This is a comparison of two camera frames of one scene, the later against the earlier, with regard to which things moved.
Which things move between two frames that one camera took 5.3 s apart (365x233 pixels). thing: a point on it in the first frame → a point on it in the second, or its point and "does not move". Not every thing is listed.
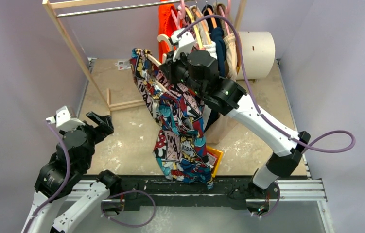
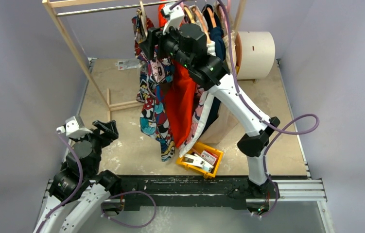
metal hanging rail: (60, 15) does not move
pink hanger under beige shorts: (224, 13) does not move
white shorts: (209, 47) → (208, 100)
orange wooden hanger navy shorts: (213, 20) does not move
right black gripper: (168, 67) → (153, 41)
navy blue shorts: (211, 118) does not move
